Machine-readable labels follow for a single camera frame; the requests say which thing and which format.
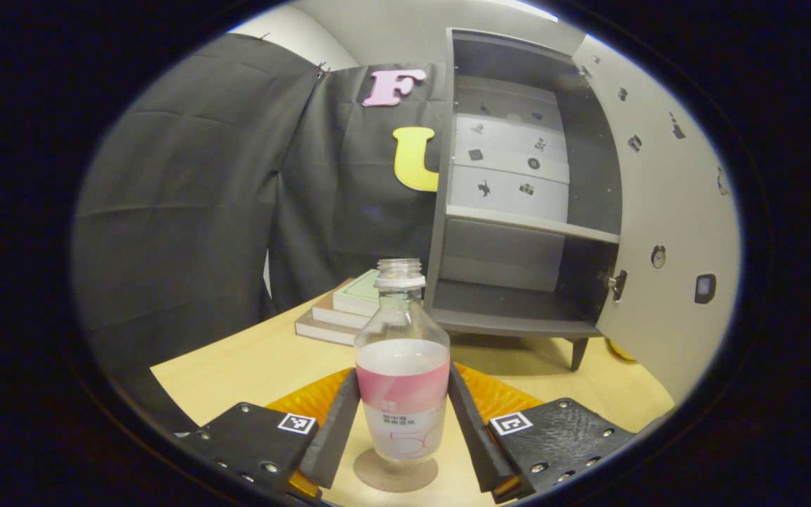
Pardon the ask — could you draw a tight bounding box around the ceiling light panel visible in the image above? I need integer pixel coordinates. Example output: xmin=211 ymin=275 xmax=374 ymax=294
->
xmin=497 ymin=0 xmax=560 ymax=22

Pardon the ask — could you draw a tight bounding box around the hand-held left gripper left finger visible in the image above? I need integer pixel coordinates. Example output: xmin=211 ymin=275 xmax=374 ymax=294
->
xmin=175 ymin=366 xmax=363 ymax=503

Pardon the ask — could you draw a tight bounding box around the brown book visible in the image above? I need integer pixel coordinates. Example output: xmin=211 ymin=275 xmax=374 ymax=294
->
xmin=310 ymin=278 xmax=372 ymax=330

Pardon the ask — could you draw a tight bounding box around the grey cabinet shelf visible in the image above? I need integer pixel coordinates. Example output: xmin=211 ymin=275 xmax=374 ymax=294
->
xmin=444 ymin=204 xmax=621 ymax=245

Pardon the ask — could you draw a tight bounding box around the clear bottle pink label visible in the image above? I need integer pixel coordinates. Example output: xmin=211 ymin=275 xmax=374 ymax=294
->
xmin=354 ymin=258 xmax=451 ymax=463

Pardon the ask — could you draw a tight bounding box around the black backdrop cloth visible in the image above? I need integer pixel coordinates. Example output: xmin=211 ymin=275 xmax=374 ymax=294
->
xmin=71 ymin=32 xmax=448 ymax=416

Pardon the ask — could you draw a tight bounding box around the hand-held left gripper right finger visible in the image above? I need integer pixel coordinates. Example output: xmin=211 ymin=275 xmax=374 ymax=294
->
xmin=447 ymin=362 xmax=637 ymax=503

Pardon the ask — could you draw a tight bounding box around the green book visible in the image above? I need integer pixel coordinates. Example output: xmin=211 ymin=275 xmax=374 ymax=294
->
xmin=332 ymin=269 xmax=382 ymax=318

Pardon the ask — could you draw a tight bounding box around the dark grey cabinet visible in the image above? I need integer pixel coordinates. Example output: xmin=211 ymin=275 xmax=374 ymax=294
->
xmin=425 ymin=28 xmax=623 ymax=372

